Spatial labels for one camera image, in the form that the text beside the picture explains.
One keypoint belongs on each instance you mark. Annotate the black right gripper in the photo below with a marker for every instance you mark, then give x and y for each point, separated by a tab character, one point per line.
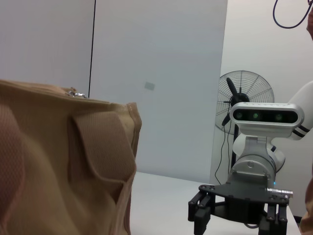
242	203

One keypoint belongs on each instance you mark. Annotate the khaki fabric food bag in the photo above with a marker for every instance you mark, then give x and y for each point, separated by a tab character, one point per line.
61	159

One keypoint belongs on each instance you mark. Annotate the silver metal zipper pull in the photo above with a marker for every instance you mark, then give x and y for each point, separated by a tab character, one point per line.
78	94

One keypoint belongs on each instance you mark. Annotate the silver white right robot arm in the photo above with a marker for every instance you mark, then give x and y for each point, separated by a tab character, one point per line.
254	166

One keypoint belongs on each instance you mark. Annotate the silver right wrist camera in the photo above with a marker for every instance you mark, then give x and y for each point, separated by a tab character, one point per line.
266	116

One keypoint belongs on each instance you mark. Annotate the black standing pedestal fan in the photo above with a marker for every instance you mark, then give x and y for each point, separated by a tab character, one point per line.
240	98

